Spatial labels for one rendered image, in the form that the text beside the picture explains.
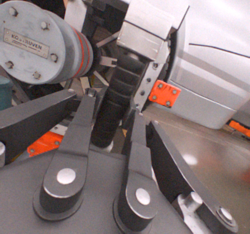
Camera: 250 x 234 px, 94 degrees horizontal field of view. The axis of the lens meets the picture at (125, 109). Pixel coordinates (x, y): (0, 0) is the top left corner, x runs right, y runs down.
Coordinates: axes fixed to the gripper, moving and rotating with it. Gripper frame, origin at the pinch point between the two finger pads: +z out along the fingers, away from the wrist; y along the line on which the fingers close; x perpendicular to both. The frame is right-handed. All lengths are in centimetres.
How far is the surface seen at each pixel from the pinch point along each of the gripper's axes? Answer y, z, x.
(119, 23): -13, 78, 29
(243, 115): 216, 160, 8
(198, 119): 51, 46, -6
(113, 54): -8, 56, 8
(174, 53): 20, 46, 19
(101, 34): -17, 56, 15
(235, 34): 42, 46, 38
